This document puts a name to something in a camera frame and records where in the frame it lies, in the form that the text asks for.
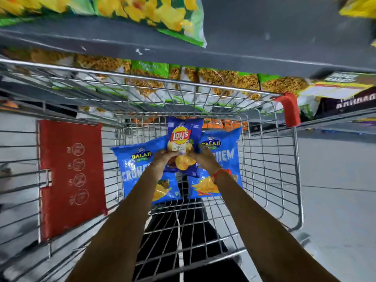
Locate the person's right forearm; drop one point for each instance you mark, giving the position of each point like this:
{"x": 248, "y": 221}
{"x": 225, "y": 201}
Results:
{"x": 264, "y": 232}

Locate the light blue snack packet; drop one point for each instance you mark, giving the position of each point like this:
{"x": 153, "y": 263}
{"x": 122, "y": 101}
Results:
{"x": 138, "y": 173}
{"x": 226, "y": 155}

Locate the person's right fingers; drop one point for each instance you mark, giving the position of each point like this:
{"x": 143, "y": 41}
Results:
{"x": 195, "y": 154}

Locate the row of green white packets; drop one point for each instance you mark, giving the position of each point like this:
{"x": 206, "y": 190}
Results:
{"x": 223, "y": 79}

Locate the dark blue chips packet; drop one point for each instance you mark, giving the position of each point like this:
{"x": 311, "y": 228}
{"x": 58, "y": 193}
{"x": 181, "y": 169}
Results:
{"x": 184, "y": 133}

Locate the person's left hand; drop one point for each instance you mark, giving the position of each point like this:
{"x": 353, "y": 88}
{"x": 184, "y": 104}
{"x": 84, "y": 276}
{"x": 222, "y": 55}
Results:
{"x": 160, "y": 165}

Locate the person's left forearm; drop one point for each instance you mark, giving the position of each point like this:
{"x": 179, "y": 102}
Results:
{"x": 123, "y": 226}

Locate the row of orange packets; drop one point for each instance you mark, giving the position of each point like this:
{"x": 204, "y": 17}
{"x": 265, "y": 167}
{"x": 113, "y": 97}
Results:
{"x": 223, "y": 124}

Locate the dark purple snack packet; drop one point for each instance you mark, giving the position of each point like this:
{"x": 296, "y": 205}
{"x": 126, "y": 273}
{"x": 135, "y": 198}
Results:
{"x": 349, "y": 102}

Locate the orange wrist band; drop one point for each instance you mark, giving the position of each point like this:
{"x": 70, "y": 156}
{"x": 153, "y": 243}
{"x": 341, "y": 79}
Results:
{"x": 219, "y": 173}

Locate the grey metal store shelf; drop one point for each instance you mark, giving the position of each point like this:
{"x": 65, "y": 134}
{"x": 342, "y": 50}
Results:
{"x": 264, "y": 35}

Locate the red cart seat flap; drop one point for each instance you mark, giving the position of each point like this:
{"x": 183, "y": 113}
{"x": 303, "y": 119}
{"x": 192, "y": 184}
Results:
{"x": 73, "y": 179}

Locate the yellow green snack packet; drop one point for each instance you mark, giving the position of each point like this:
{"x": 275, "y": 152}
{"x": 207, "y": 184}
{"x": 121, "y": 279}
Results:
{"x": 38, "y": 7}
{"x": 158, "y": 14}

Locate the person's right hand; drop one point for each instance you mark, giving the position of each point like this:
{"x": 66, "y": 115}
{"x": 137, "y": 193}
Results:
{"x": 208, "y": 161}

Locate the white yellow snack packet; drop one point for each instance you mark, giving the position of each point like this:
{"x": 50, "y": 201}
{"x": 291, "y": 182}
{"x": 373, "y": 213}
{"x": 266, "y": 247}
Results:
{"x": 335, "y": 88}

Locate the person's left fingers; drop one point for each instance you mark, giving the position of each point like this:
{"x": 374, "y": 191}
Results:
{"x": 170, "y": 155}

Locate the person's black trousers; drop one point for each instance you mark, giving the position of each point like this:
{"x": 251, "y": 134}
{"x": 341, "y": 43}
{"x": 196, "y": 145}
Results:
{"x": 202, "y": 240}

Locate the red cart corner bumper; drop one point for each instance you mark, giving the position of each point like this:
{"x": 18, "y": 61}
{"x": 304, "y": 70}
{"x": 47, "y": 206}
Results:
{"x": 289, "y": 110}

